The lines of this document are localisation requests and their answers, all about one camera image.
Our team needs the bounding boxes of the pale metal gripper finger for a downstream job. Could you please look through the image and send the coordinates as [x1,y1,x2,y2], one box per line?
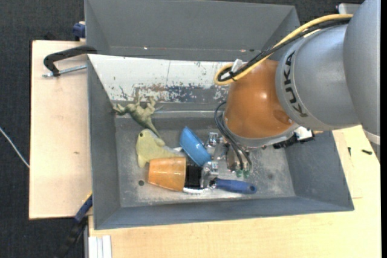
[199,161,221,190]
[204,131,226,158]

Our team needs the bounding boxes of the black block with white edge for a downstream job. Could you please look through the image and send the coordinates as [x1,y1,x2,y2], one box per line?
[182,164,205,194]

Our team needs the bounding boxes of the blue bowl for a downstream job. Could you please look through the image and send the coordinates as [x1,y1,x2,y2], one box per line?
[179,126,212,167]

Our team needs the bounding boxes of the orange cup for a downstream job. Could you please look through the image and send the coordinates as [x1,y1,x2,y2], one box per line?
[147,156,188,192]

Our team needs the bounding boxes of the pale yellow toy fish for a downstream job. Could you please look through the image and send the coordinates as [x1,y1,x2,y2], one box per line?
[135,128,186,169]

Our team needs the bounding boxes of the green toy dinosaur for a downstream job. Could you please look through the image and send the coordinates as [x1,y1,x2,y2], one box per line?
[112,96,166,138]

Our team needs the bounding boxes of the grey metal bin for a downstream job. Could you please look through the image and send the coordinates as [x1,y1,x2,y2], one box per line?
[83,0,355,230]

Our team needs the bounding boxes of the pale wood board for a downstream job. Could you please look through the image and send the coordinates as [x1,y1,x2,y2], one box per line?
[28,40,93,220]

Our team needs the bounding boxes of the blue-handled tool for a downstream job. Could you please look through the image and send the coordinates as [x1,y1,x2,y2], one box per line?
[208,178,258,195]

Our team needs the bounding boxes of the black cylinder on white bracket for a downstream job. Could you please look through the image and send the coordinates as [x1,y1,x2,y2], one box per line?
[273,126,316,149]

